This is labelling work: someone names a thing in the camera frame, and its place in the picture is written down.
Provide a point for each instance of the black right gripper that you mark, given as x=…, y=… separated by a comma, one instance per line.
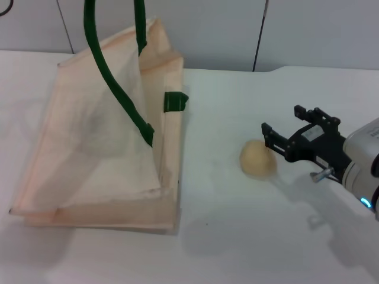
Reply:
x=322, y=145

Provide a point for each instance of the egg yolk pastry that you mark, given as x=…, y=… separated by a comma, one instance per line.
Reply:
x=254, y=159

